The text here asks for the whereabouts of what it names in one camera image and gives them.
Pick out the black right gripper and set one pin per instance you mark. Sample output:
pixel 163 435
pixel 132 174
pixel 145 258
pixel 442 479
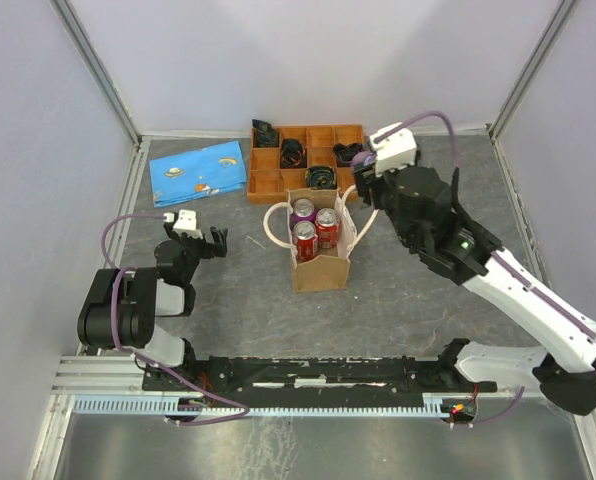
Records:
pixel 364 179

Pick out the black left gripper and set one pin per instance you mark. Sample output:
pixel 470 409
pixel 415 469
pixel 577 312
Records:
pixel 211 250

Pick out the purple can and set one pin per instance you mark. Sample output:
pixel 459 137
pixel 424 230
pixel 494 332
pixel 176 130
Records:
pixel 362 158
pixel 302 210

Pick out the red can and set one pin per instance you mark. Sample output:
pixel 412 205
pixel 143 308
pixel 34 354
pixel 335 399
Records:
pixel 305 240
pixel 327 225

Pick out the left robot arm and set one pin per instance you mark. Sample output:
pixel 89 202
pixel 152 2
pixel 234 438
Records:
pixel 120 310

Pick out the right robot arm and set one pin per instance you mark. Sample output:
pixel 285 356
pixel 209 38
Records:
pixel 475 259

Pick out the dark rolled tie right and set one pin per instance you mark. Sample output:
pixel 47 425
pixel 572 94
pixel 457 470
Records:
pixel 345 153

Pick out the dark rolled tie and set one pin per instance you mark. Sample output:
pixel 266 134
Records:
pixel 265 135
pixel 321 177
pixel 345 153
pixel 292 154

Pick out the dark rolled tie bottom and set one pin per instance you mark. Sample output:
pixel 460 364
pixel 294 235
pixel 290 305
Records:
pixel 321 177

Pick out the blue patterned folded cloth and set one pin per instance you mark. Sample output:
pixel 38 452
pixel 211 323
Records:
pixel 196 174

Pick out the dark rolled tie middle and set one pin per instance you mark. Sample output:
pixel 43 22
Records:
pixel 292 154

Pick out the orange wooden compartment tray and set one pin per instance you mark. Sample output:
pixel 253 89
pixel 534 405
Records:
pixel 269 179

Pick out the dark rolled tie top left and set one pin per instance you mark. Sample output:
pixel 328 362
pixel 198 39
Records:
pixel 265 135

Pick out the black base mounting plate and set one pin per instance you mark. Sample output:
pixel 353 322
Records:
pixel 330 382

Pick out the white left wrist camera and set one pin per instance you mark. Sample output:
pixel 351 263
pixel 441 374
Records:
pixel 184 222

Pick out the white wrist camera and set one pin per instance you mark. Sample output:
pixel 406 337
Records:
pixel 184 222
pixel 395 152

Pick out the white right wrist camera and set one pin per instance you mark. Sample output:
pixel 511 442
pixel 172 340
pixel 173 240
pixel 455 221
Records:
pixel 395 152

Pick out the light blue cable duct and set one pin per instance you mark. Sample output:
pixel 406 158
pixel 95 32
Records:
pixel 172 406

